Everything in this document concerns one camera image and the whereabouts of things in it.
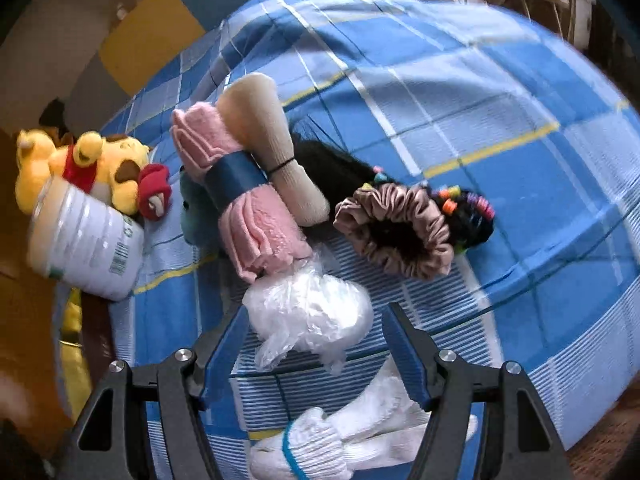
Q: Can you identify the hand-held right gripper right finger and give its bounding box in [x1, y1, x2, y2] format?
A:
[381, 304, 576, 480]

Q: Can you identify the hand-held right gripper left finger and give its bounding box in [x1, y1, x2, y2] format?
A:
[55, 305, 251, 480]

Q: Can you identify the clear plastic bag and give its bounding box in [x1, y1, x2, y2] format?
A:
[242, 255, 375, 375]

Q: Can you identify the beige towel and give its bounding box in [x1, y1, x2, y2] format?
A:
[216, 72, 331, 227]

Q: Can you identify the pink rolled towel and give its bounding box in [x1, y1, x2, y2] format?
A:
[171, 101, 312, 285]

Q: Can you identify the white knit glove blue cuff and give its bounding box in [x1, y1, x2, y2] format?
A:
[249, 406, 353, 480]

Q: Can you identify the blue elephant plush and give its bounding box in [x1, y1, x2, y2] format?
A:
[179, 167, 226, 248]

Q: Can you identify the pink satin scrunchie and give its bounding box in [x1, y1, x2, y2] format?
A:
[333, 183, 456, 281]

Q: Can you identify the yellow cloth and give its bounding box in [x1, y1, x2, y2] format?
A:
[57, 287, 96, 421]

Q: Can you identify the blue wrap band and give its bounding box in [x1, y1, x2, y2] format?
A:
[202, 152, 269, 216]

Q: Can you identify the white plastic jar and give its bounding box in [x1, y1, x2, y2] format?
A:
[26, 177, 146, 302]

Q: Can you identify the red and white plush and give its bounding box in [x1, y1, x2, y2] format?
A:
[137, 164, 172, 222]

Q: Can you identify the black hair wig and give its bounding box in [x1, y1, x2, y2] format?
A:
[290, 117, 386, 226]

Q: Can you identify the yellow plush with brown spots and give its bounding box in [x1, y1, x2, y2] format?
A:
[95, 135, 152, 216]

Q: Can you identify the brown woven mat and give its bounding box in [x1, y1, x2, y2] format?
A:
[565, 422, 640, 480]

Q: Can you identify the blue plaid bed sheet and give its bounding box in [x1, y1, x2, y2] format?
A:
[50, 0, 640, 480]

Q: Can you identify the yellow bear plush red shirt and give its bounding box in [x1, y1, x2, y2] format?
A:
[15, 129, 106, 216]

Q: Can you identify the colour block headboard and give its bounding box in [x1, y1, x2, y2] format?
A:
[0, 0, 306, 131]

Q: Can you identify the black hair tie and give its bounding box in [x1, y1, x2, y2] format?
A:
[260, 156, 297, 174]

